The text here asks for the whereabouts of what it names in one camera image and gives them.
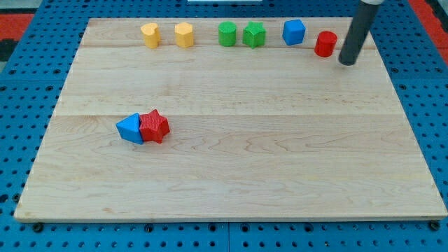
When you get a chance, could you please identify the red star block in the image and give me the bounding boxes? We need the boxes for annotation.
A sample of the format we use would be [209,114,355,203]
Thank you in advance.
[139,109,170,144]

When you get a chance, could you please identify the green star block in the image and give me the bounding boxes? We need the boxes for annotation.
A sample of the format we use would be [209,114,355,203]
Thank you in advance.
[242,21,266,48]

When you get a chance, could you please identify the yellow heart block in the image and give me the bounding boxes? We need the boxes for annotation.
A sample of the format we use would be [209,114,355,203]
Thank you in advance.
[141,22,161,49]

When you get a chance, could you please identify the light wooden board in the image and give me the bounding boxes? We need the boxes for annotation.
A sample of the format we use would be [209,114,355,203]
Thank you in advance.
[15,17,447,223]

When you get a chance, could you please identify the blue triangle block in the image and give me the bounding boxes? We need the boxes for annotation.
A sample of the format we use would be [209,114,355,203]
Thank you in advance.
[115,113,144,144]

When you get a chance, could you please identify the yellow hexagon block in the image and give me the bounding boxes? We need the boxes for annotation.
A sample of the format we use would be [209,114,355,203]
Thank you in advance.
[174,22,194,48]

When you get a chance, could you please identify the green cylinder block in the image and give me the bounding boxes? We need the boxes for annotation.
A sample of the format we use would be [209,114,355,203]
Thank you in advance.
[218,21,237,47]

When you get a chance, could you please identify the blue cube block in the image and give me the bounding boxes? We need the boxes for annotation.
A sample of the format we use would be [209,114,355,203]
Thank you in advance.
[282,19,306,46]

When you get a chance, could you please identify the red cylinder block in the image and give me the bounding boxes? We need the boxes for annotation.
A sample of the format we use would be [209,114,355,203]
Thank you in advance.
[314,31,338,57]

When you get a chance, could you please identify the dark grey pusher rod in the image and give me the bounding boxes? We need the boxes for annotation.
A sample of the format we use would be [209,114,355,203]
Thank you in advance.
[338,0,384,66]

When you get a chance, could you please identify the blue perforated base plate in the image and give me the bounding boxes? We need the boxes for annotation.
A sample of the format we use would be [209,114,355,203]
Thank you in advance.
[1,1,447,251]

